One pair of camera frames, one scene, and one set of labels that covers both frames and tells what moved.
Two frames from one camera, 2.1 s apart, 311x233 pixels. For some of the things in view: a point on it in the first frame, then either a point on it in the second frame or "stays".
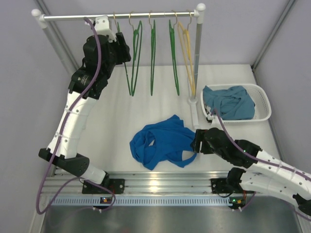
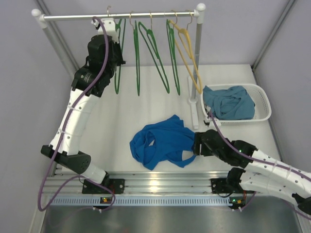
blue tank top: x=154 y=144 stays
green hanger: x=118 y=26 → x=117 y=26
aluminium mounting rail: x=54 y=182 stays
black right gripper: x=198 y=137 stays
